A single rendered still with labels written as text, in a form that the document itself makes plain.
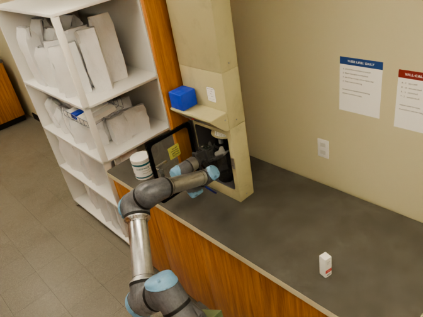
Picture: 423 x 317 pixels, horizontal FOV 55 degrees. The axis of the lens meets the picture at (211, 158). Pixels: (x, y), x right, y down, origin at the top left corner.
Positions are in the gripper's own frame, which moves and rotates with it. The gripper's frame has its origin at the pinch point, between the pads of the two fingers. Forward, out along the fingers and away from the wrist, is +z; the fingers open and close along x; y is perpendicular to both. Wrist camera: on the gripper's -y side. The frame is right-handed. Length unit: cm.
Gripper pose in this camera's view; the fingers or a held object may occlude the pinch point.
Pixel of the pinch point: (221, 148)
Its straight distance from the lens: 230.0
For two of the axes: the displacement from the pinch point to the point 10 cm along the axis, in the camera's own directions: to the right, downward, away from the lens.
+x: -6.8, -2.9, 6.7
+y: -1.5, -8.4, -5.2
